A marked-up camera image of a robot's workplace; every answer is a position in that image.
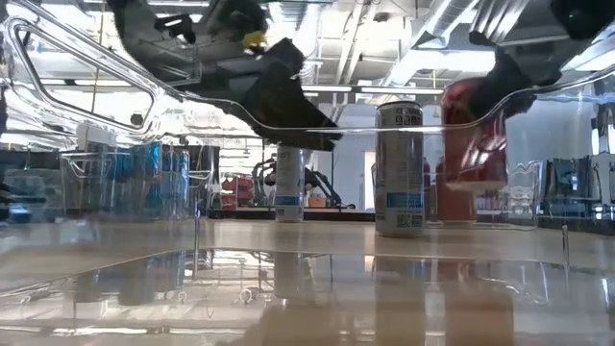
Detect ceiling strip light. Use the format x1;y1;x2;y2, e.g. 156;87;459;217
359;86;446;95
301;84;355;93

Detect black aluminium table frame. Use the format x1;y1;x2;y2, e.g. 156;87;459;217
0;207;615;231

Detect silver energy can black lid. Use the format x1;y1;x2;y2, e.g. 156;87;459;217
274;146;307;223
374;100;426;239

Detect silver ventilation duct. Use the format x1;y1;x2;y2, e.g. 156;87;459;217
266;0;318;63
383;0;534;87

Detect clear plastic bin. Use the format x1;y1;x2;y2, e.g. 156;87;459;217
60;143;216;223
0;0;615;346
427;161;540;230

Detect small yellow tag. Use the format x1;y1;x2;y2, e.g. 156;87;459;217
242;31;268;49

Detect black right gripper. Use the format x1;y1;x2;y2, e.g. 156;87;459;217
468;0;615;126

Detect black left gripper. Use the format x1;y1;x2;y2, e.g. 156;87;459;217
191;0;345;153

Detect black equipment with green light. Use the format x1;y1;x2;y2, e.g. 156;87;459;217
0;148;63;223

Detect red background object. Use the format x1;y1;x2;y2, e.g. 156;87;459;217
221;175;258;211

